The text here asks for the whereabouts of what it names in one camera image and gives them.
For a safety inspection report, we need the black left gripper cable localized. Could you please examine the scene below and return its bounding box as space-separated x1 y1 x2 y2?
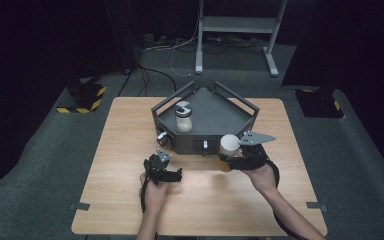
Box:
139 178 148 214

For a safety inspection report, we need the black floor cable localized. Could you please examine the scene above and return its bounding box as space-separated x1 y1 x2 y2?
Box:
117 64 178 98

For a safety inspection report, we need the jar with white lid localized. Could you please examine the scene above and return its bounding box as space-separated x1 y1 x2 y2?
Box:
217 133 242 173

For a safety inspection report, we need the jar with silver black lid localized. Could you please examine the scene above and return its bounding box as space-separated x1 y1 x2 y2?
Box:
174 100 194 134

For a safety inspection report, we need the yellow black striped block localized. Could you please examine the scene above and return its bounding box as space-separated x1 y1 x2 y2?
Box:
56 77 108 115
294 87 346 119

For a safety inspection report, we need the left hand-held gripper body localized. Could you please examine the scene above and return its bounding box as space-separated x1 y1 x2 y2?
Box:
143 148 174 186

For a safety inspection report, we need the person's left hand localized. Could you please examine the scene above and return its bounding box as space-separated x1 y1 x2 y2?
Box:
139 171 172 214

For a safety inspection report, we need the grey angular storage rack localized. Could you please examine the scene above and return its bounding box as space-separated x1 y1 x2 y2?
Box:
151 80 260 156

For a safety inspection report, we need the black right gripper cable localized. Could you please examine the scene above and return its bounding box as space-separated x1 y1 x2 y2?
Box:
265 159 311 240

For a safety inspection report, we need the person's right hand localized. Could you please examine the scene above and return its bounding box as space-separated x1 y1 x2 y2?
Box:
245 162 280 198

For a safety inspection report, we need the grey tape strip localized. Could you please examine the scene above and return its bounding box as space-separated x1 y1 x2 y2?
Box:
69 201 91 212
305 201 328 212

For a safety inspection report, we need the white metal stand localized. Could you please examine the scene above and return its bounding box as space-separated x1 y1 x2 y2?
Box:
194 0 288 78

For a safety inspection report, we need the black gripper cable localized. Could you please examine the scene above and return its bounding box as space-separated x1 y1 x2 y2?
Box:
265 159 311 240
139 178 148 214

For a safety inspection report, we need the white floor cable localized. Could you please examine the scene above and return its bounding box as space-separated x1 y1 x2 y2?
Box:
142 19 202 78

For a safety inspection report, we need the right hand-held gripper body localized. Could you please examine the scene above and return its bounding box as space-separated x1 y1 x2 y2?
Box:
233 130 277 172

